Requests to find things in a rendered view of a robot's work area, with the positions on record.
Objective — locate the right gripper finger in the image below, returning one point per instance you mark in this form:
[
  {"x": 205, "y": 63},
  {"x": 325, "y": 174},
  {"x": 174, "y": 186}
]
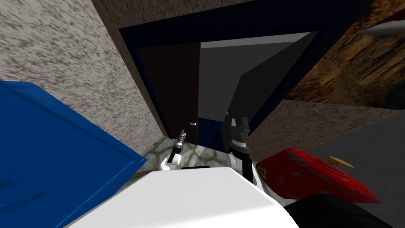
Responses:
[
  {"x": 233, "y": 123},
  {"x": 245, "y": 124}
]

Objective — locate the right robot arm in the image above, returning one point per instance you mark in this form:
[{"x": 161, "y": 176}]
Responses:
[{"x": 245, "y": 162}]

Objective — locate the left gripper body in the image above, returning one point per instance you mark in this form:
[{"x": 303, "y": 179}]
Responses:
[{"x": 181, "y": 137}]

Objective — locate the dark brown door leaf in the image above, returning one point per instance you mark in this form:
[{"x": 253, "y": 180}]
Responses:
[{"x": 172, "y": 91}]

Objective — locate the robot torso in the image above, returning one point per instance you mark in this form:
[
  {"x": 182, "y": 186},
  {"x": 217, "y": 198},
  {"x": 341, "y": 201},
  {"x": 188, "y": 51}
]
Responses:
[{"x": 196, "y": 202}]

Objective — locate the dark grey door leaf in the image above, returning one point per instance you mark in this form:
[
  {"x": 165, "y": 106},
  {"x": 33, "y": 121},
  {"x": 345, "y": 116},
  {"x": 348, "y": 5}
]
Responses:
[{"x": 253, "y": 95}]

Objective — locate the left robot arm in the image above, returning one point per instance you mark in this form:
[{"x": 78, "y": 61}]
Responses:
[{"x": 173, "y": 157}]

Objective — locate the blue cabinet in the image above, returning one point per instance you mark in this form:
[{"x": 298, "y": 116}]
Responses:
[{"x": 53, "y": 152}]

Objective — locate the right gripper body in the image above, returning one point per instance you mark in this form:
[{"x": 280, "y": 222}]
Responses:
[{"x": 239, "y": 135}]

